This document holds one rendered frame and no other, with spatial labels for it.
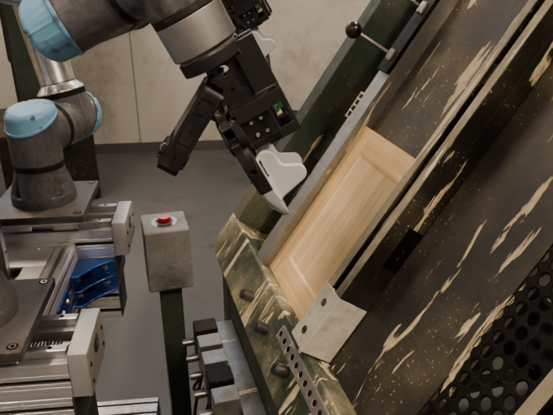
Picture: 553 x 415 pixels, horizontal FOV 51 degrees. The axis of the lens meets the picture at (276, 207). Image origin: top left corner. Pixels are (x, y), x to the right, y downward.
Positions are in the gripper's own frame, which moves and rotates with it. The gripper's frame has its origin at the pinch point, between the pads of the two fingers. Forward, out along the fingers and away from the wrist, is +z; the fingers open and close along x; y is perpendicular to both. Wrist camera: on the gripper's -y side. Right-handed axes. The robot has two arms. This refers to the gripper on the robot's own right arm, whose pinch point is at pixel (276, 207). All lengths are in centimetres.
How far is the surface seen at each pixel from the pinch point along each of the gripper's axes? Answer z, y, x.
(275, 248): 36, -12, 59
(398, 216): 23.5, 14.7, 24.5
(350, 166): 25, 12, 57
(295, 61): 80, 26, 416
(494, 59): 9, 41, 31
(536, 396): 28.9, 16.8, -15.8
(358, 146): 23, 16, 59
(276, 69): 78, 9, 416
